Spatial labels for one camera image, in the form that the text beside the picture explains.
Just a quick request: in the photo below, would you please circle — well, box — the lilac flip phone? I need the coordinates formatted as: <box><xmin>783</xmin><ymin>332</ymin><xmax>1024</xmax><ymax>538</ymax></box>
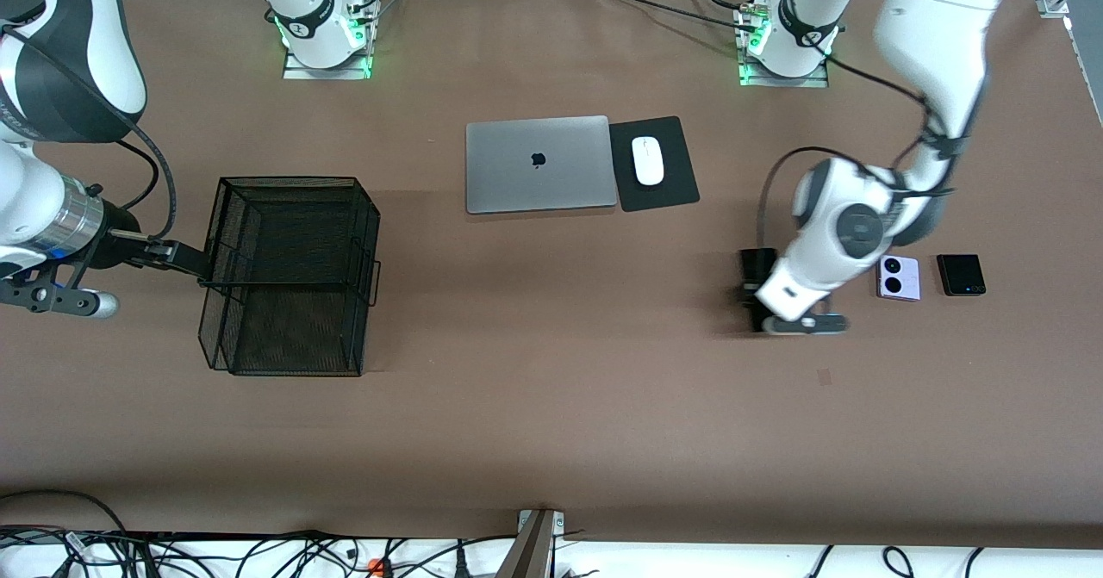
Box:
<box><xmin>876</xmin><ymin>255</ymin><xmax>922</xmax><ymax>302</ymax></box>

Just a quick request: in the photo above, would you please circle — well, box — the black flip phone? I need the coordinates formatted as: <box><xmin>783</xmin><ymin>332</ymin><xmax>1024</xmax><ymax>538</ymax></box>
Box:
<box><xmin>936</xmin><ymin>253</ymin><xmax>988</xmax><ymax>297</ymax></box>

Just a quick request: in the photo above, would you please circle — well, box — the black mouse pad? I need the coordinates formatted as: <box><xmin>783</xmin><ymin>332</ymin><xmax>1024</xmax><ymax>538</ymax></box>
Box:
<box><xmin>608</xmin><ymin>115</ymin><xmax>701</xmax><ymax>213</ymax></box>

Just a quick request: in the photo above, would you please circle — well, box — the white computer mouse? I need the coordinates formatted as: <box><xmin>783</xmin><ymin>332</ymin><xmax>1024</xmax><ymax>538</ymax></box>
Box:
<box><xmin>631</xmin><ymin>135</ymin><xmax>666</xmax><ymax>187</ymax></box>

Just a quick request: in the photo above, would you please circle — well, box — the silver closed laptop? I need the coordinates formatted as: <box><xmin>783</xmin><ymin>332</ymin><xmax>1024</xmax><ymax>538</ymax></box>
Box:
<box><xmin>465</xmin><ymin>115</ymin><xmax>619</xmax><ymax>215</ymax></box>

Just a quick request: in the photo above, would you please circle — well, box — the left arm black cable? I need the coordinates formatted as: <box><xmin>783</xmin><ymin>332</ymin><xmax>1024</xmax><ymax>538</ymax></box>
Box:
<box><xmin>757</xmin><ymin>48</ymin><xmax>957</xmax><ymax>252</ymax></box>

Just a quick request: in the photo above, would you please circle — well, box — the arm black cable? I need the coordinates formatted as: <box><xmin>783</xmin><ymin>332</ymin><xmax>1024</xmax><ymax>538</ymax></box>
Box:
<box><xmin>0</xmin><ymin>31</ymin><xmax>178</xmax><ymax>239</ymax></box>
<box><xmin>757</xmin><ymin>48</ymin><xmax>957</xmax><ymax>252</ymax></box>

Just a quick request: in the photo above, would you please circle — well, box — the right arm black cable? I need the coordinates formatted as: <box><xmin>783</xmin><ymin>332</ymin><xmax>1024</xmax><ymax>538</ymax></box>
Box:
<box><xmin>0</xmin><ymin>31</ymin><xmax>178</xmax><ymax>239</ymax></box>

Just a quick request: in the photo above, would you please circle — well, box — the black wire mesh basket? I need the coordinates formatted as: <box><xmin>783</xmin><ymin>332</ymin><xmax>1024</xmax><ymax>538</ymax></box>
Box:
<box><xmin>196</xmin><ymin>176</ymin><xmax>382</xmax><ymax>378</ymax></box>

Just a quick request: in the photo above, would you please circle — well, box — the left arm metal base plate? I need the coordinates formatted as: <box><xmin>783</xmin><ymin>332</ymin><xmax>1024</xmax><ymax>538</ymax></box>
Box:
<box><xmin>738</xmin><ymin>53</ymin><xmax>830</xmax><ymax>88</ymax></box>

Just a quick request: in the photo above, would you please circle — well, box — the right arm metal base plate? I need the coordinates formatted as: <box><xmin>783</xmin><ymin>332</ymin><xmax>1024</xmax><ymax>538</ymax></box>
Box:
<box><xmin>283</xmin><ymin>44</ymin><xmax>373</xmax><ymax>81</ymax></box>

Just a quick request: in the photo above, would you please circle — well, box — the aluminium profile post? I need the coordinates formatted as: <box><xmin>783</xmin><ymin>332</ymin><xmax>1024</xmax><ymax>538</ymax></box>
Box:
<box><xmin>495</xmin><ymin>509</ymin><xmax>565</xmax><ymax>578</ymax></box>

